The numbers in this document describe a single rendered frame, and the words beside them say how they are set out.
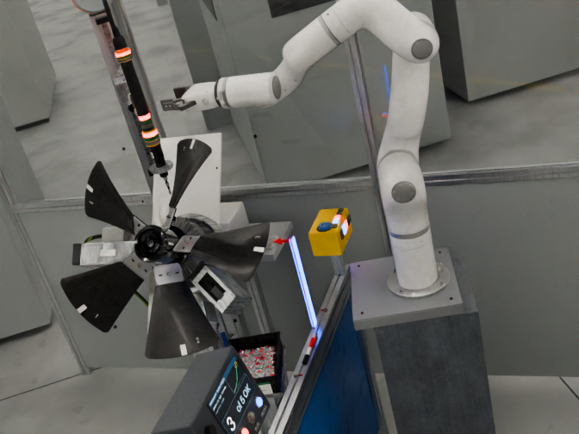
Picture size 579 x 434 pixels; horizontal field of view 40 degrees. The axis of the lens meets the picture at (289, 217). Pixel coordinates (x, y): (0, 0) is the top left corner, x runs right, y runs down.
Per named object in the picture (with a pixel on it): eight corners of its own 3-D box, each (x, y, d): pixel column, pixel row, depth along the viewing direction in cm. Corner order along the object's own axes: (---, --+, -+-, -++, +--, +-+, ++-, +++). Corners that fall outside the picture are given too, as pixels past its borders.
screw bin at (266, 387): (233, 356, 252) (227, 338, 249) (284, 348, 250) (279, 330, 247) (227, 403, 233) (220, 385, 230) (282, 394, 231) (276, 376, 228)
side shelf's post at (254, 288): (286, 400, 351) (239, 243, 313) (295, 400, 349) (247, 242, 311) (283, 406, 348) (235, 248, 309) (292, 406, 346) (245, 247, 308)
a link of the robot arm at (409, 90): (376, 199, 220) (373, 175, 234) (420, 201, 220) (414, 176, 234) (396, 21, 196) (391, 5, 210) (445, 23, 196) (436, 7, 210)
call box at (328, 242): (326, 234, 274) (320, 208, 269) (353, 233, 271) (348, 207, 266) (314, 260, 261) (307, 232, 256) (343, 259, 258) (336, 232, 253)
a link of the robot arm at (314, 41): (336, 25, 214) (251, 90, 224) (316, 10, 199) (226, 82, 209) (353, 51, 212) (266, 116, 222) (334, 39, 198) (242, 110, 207)
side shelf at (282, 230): (212, 231, 326) (209, 225, 325) (293, 227, 313) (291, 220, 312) (189, 263, 307) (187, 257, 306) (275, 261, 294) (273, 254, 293)
